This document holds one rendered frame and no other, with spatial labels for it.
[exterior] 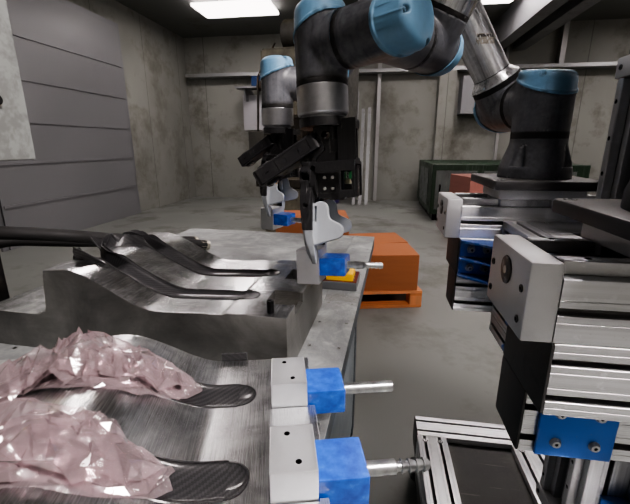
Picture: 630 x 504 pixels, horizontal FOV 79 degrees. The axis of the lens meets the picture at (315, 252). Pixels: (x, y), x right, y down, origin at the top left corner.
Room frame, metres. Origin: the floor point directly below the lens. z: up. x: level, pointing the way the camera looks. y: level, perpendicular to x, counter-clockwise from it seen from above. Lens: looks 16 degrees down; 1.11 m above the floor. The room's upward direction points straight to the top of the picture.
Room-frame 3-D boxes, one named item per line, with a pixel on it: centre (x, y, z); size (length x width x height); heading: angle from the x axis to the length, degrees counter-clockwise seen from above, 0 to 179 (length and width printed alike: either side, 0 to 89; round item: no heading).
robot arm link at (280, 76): (0.97, 0.09, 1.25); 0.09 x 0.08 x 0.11; 96
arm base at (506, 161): (0.90, -0.50, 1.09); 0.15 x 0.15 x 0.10
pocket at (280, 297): (0.54, 0.05, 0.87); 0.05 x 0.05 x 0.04; 78
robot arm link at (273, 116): (0.98, 0.09, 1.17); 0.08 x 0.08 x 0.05
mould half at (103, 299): (0.64, 0.26, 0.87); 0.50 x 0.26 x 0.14; 78
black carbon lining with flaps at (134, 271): (0.63, 0.24, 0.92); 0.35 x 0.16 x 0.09; 78
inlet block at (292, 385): (0.36, -0.02, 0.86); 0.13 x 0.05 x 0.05; 96
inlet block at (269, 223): (0.96, 0.07, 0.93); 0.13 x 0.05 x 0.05; 64
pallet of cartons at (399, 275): (2.86, -0.21, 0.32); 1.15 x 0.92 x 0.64; 83
